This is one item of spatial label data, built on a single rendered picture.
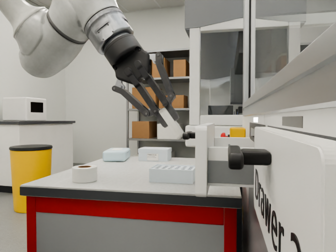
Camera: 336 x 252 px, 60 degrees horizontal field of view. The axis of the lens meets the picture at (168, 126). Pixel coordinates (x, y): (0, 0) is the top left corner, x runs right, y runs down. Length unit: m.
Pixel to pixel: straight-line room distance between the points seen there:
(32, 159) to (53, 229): 2.32
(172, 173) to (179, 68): 3.76
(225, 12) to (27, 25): 0.96
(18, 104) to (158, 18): 2.62
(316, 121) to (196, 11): 1.30
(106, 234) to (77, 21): 0.52
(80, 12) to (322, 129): 0.54
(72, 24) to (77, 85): 5.07
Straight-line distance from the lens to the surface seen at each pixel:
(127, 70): 0.61
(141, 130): 4.64
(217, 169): 0.46
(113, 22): 0.62
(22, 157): 3.18
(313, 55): 0.21
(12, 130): 4.03
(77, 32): 0.68
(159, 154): 1.21
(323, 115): 0.19
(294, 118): 0.26
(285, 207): 0.21
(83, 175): 0.85
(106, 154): 1.23
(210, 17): 1.46
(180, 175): 0.81
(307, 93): 0.22
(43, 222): 0.89
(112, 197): 0.77
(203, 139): 0.44
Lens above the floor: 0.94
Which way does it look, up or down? 2 degrees down
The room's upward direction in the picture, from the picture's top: straight up
